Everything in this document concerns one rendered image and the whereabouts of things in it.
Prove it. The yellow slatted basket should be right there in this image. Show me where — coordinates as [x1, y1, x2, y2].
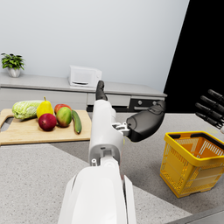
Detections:
[159, 130, 224, 200]

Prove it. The green cucumber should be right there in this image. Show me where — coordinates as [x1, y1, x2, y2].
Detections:
[71, 109, 83, 135]

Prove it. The green red mango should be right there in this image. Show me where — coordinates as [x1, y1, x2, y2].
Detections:
[55, 106, 73, 128]

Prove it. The dark built-in oven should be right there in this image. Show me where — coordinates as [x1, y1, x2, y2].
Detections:
[128, 98, 166, 113]

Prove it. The red peach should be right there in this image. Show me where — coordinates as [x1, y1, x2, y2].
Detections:
[53, 103, 72, 115]

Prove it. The red apple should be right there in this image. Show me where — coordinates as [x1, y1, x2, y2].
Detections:
[38, 113, 58, 132]

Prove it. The grey kitchen counter cabinet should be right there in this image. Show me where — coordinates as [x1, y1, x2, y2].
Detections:
[0, 72, 168, 114]

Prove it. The wooden cutting board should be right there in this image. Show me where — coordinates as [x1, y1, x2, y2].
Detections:
[0, 108, 93, 146]

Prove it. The yellow pear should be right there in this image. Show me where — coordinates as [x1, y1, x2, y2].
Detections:
[36, 96, 55, 120]

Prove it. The green cabbage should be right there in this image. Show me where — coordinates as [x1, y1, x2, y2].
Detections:
[11, 100, 46, 121]

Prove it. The potted green plant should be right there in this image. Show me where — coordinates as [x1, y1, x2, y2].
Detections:
[0, 52, 26, 79]

